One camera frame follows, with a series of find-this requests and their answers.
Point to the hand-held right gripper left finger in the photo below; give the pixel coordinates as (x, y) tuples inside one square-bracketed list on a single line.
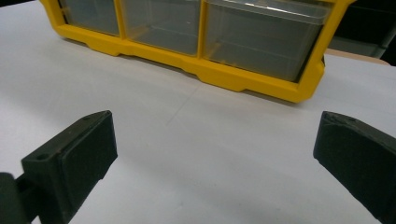
[(71, 158)]

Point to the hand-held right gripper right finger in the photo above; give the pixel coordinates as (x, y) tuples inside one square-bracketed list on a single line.
[(358, 152)]

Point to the clear plastic drawer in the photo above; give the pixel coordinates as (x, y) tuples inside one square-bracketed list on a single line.
[(90, 15), (264, 40), (163, 26)]

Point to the yellow drawer organizer frame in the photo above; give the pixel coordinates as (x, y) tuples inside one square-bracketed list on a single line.
[(218, 70)]

